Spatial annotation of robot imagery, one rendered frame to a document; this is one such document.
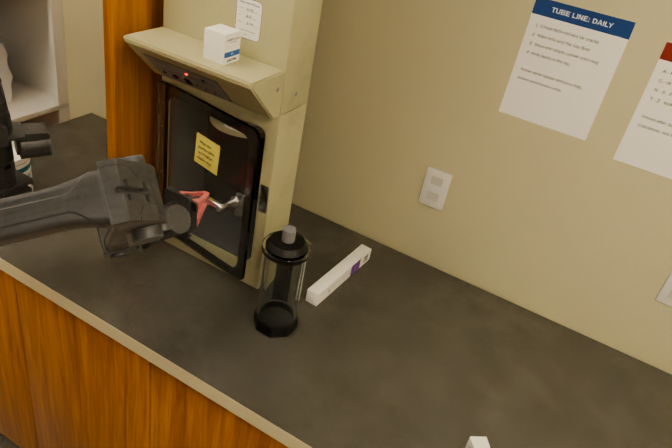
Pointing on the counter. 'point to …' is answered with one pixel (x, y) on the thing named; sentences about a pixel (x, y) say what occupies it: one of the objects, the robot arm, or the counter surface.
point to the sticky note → (207, 153)
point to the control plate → (188, 77)
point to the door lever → (222, 203)
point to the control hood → (261, 73)
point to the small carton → (221, 44)
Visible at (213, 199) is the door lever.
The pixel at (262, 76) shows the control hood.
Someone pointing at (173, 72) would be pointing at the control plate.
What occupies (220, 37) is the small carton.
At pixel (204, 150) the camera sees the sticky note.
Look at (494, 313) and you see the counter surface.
